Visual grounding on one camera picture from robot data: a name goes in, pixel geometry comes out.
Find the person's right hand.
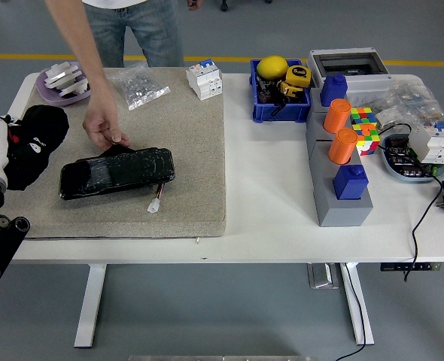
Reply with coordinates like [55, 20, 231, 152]
[82, 93, 131, 150]

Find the purple tray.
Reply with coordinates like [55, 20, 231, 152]
[35, 70, 93, 108]

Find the clear bag of screws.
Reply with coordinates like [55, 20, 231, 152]
[105, 60, 171, 111]

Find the person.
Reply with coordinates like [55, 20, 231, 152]
[44, 0, 204, 150]

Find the white circuit breaker blue lever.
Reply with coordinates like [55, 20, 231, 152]
[185, 58, 224, 102]
[408, 122, 444, 165]

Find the yellow ball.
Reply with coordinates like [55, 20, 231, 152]
[256, 55, 290, 81]

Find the grey-brown mat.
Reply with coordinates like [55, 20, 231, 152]
[2, 66, 229, 240]

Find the yellow tape measure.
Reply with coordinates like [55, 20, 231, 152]
[284, 65, 312, 89]
[278, 80, 303, 100]

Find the blue plastic bin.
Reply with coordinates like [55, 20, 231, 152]
[248, 58, 313, 123]

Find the blue square block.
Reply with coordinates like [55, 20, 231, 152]
[332, 164, 369, 201]
[319, 73, 348, 108]

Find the orange cylinder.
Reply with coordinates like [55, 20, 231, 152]
[327, 127, 359, 165]
[322, 99, 353, 135]

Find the white table leg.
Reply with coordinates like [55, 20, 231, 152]
[339, 262, 376, 346]
[74, 263, 108, 349]

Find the colourful puzzle cube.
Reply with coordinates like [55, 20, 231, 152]
[349, 107, 379, 131]
[351, 123, 382, 156]

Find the clear bag with white label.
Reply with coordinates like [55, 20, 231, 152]
[374, 105, 410, 131]

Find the clear bag of parts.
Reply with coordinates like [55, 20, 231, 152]
[389, 77, 444, 127]

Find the black electronic module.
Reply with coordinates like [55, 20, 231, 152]
[391, 153, 433, 177]
[386, 137, 411, 156]

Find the grey shape holder base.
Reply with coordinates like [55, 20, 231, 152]
[305, 101, 374, 228]

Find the grey metal box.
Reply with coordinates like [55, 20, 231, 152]
[306, 262, 340, 290]

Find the blue-grey tray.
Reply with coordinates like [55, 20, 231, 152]
[379, 133, 444, 184]

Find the black power strip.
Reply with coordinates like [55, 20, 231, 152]
[380, 262, 442, 272]

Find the white plastic bracket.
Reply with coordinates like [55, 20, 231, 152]
[58, 77, 90, 98]
[44, 61, 82, 89]

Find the white connector with red wires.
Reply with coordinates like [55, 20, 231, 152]
[147, 183, 166, 215]

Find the grey electrical enclosure box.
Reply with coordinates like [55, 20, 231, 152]
[306, 47, 393, 105]

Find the black floor cable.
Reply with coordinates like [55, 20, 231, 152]
[333, 262, 366, 361]

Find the black power cord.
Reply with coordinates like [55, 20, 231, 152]
[378, 123, 444, 283]

